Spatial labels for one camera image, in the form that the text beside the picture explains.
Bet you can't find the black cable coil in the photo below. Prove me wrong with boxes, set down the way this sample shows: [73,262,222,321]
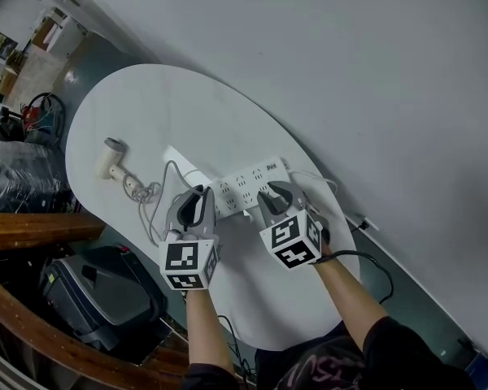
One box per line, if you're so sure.
[20,91,67,148]

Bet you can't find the beige hair dryer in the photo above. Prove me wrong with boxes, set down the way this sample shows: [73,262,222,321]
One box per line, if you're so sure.
[95,136,143,190]

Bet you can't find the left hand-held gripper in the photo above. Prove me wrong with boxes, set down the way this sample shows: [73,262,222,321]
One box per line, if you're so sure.
[159,184,222,292]

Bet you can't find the white box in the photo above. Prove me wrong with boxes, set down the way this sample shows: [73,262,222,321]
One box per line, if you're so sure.
[44,16,86,59]

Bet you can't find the white door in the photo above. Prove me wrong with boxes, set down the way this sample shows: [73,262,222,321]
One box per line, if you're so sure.
[14,0,119,46]

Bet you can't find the open cardboard box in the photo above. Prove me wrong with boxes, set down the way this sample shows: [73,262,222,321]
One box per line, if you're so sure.
[32,8,66,50]

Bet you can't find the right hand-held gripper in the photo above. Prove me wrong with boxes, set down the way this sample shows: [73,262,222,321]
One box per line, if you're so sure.
[256,181,331,272]

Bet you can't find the white power strip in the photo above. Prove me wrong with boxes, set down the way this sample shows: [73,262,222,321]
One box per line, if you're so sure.
[209,156,290,221]

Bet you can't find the grey plug and cord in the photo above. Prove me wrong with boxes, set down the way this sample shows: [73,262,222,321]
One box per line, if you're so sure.
[124,159,200,247]

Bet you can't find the person's right forearm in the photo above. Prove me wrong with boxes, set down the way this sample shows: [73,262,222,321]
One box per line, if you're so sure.
[315,245,390,357]

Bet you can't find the plastic-wrapped dark stack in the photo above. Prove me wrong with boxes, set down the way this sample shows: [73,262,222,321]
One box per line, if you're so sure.
[0,138,73,214]

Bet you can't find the small cardboard box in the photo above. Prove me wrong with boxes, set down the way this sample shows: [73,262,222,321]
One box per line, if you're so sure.
[0,67,20,95]

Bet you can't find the dark blue bag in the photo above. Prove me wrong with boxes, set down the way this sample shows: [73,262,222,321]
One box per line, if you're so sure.
[457,339,488,381]

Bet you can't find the black printer with grey lid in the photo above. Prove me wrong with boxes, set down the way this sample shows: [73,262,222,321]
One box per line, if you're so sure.
[40,245,168,352]

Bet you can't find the person's black printed shirt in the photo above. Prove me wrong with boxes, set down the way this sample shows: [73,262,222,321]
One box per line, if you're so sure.
[181,315,477,390]

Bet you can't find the person's left forearm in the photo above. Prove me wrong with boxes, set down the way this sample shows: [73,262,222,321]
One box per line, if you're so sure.
[185,286,237,377]

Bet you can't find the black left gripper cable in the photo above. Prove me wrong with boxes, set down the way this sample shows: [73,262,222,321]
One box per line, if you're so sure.
[217,314,255,381]

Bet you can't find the white wall socket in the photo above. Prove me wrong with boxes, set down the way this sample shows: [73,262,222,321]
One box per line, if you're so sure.
[354,213,380,232]

